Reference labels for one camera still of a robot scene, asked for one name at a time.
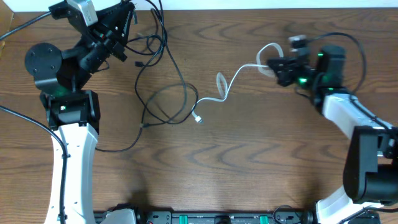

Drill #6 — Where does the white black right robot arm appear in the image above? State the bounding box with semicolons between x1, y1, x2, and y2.
266;43;397;223

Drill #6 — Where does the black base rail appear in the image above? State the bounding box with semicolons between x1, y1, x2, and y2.
94;203;318;224

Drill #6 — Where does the white usb cable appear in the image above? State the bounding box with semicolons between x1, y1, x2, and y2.
191;42;284;124

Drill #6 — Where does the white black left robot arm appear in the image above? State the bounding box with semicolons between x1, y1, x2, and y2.
25;1;135;223

